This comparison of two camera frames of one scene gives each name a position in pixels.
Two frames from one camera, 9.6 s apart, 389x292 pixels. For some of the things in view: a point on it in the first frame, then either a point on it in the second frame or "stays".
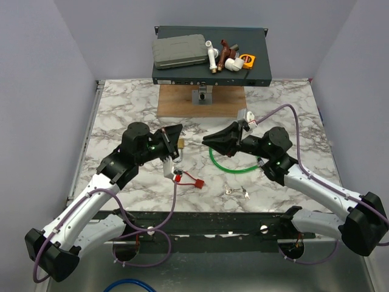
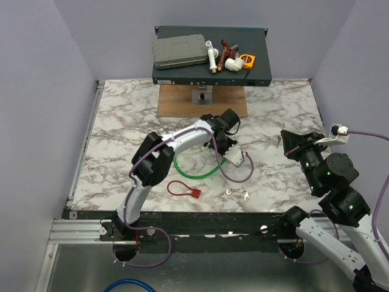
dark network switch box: [250, 41] stays
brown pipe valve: [227, 53] stays
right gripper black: [227, 141] to [293, 143]
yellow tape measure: [249, 61] stays
